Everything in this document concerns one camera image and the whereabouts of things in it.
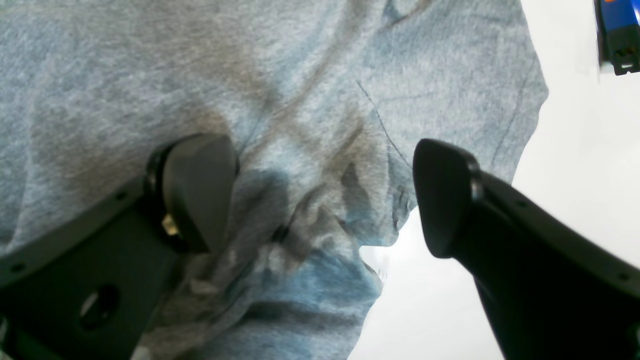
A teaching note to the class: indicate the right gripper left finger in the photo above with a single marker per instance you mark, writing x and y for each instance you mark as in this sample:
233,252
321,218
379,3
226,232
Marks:
88,289

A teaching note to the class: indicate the blue orange tape measure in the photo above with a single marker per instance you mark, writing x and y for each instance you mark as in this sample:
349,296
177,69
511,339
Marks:
618,32

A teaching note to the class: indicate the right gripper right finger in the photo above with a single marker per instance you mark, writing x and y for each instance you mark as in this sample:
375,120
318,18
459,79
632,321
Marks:
547,292

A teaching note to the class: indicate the grey t-shirt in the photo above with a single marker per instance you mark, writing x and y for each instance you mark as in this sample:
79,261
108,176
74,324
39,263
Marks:
324,100

